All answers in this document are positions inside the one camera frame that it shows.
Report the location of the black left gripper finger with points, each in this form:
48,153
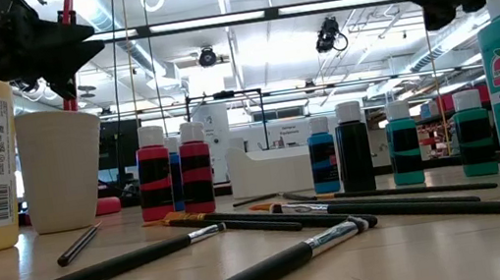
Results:
69,58
60,33

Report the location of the small green paint bottle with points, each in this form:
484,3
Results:
475,141

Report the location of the small teal paint bottle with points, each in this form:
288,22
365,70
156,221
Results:
405,151

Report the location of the small red paint bottle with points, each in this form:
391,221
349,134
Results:
196,178
155,184

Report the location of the small dark blue paint bottle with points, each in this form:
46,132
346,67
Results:
177,180

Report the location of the small black paint bottle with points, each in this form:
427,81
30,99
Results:
355,159

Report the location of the small light blue paint bottle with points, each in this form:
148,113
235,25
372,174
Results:
324,163

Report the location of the thin black paintbrush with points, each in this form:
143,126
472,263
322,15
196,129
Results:
254,200
300,196

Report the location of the wide orange bristle paintbrush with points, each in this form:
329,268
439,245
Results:
291,218

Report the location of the shelf with red bins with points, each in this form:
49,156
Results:
445,103

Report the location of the white cup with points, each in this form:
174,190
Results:
63,173

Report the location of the white cylindrical tank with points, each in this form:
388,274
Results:
218,135

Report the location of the white storage bin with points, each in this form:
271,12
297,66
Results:
269,172

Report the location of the black overhead camera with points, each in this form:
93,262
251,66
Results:
327,34

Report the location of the black ceiling camera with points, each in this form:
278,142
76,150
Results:
207,57

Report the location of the black stand frame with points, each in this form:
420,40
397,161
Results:
223,95

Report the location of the black overhead rig frame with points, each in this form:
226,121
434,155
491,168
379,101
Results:
271,13

